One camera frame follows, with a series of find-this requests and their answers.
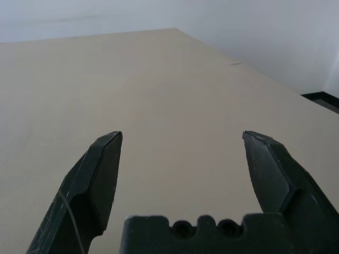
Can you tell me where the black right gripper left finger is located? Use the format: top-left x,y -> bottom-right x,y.
26,131 -> 123,254

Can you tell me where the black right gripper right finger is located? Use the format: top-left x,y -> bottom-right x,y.
242,130 -> 339,254

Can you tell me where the black baseboard strip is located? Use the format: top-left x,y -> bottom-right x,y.
300,90 -> 339,115

